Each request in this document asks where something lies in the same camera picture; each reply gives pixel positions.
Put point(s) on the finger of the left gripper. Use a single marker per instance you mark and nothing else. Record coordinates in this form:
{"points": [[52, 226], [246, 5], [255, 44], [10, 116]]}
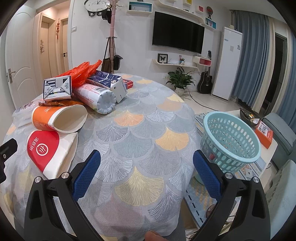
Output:
{"points": [[6, 151]]}

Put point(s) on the light blue plastic basket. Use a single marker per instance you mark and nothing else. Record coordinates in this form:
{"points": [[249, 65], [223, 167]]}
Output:
{"points": [[229, 142]]}

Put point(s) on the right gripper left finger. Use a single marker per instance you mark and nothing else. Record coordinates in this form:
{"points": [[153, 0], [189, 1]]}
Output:
{"points": [[42, 221]]}

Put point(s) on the black acoustic guitar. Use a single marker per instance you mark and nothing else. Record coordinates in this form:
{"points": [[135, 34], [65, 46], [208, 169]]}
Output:
{"points": [[205, 84]]}

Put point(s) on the dark blue milk carton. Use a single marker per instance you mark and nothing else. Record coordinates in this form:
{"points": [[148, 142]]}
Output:
{"points": [[57, 88]]}

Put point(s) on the white wall shelf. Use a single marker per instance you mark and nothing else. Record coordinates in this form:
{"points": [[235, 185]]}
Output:
{"points": [[176, 65]]}

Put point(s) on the blue grey curtain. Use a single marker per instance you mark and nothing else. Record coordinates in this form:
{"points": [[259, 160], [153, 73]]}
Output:
{"points": [[254, 54]]}

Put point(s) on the pink coat rack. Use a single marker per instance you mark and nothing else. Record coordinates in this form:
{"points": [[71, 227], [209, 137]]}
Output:
{"points": [[114, 4]]}

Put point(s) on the butterfly picture frame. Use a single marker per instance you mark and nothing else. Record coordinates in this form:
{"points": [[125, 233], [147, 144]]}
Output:
{"points": [[162, 58]]}

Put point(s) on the green potted plant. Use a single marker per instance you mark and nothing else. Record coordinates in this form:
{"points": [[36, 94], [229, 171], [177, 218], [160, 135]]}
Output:
{"points": [[180, 80]]}

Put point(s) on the white standing air conditioner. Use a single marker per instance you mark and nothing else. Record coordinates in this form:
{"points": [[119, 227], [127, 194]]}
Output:
{"points": [[228, 63]]}

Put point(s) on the orange box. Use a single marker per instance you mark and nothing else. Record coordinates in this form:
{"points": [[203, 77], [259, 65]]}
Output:
{"points": [[264, 133]]}

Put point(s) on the black wall television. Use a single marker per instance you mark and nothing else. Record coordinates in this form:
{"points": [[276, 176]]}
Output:
{"points": [[172, 31]]}

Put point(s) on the orange paper cup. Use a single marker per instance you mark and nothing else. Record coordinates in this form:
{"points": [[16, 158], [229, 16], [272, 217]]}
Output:
{"points": [[63, 119]]}

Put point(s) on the black hanging bag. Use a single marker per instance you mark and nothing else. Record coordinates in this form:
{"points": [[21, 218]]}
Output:
{"points": [[116, 61]]}

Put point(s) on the white door with handle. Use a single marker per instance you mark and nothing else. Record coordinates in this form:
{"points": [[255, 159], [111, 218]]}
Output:
{"points": [[19, 57]]}

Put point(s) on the brown hanging bag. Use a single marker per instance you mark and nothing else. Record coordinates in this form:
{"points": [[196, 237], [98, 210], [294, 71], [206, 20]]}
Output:
{"points": [[106, 63]]}

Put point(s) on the orange plastic bag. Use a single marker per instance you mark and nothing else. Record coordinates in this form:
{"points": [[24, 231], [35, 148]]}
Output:
{"points": [[80, 73]]}

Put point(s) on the clear plastic bottle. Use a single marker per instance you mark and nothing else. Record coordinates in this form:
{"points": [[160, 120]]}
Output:
{"points": [[23, 115]]}

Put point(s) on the wall clock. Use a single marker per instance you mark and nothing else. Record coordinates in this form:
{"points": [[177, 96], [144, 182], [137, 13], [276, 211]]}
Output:
{"points": [[96, 7]]}

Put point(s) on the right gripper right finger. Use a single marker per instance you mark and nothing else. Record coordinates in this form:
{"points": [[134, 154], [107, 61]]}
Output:
{"points": [[251, 221]]}

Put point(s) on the orange snack wrapper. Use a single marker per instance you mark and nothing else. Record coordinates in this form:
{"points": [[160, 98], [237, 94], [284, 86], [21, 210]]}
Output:
{"points": [[67, 102]]}

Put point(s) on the red paper cup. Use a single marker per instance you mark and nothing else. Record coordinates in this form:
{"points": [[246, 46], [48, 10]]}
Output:
{"points": [[52, 152]]}

